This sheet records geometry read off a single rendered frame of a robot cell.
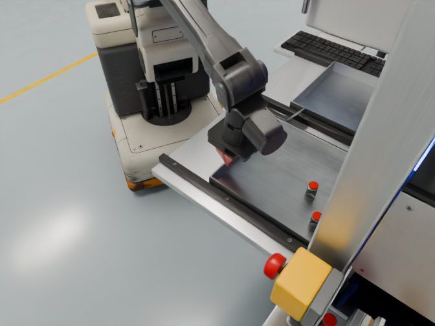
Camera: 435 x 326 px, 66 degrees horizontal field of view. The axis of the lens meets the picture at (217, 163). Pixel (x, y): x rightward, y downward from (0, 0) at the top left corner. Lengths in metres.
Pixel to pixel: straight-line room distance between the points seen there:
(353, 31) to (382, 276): 1.12
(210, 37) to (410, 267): 0.44
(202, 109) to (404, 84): 1.63
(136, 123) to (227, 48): 1.33
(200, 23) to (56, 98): 2.16
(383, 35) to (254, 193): 0.91
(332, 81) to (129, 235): 1.18
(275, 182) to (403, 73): 0.50
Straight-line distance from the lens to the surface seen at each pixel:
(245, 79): 0.56
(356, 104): 1.05
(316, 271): 0.52
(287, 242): 0.68
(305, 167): 0.83
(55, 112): 2.56
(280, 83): 1.07
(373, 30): 1.47
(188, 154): 0.84
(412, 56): 0.32
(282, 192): 0.77
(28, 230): 1.97
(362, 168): 0.40
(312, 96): 1.04
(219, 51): 0.58
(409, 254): 0.47
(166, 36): 1.41
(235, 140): 0.67
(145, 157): 1.69
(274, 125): 0.57
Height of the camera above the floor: 1.49
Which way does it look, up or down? 48 degrees down
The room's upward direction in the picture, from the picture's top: straight up
